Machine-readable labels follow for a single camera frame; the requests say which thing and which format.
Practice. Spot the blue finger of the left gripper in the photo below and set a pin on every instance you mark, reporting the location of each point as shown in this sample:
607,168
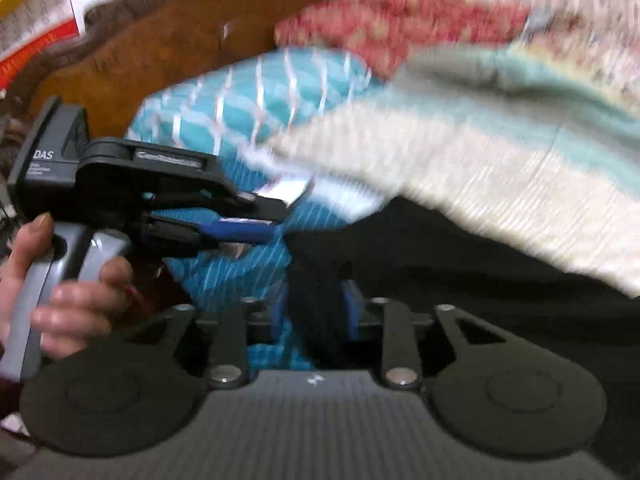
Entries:
238,232
249,205

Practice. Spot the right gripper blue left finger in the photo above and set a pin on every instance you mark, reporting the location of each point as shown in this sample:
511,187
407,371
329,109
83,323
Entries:
278,309

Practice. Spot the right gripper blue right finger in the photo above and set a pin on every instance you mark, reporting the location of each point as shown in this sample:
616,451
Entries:
353,306

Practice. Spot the black pants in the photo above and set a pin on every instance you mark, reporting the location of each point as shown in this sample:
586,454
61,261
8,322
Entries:
419,257

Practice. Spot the person's left hand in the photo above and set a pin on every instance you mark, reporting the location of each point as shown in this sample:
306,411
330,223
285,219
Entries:
77,312

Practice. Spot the teal white patterned pillow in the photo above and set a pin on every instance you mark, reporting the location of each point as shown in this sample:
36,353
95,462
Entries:
234,111

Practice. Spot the red white cardboard box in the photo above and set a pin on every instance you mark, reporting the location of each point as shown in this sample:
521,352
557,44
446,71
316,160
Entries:
29,26

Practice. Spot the carved wooden headboard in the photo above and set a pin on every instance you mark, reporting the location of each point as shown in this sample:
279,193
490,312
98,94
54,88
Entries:
132,49

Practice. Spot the red floral patchwork quilt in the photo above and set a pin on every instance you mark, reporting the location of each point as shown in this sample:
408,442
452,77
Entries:
385,32

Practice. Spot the patterned teal beige bedsheet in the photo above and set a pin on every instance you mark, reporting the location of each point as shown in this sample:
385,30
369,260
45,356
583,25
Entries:
503,144

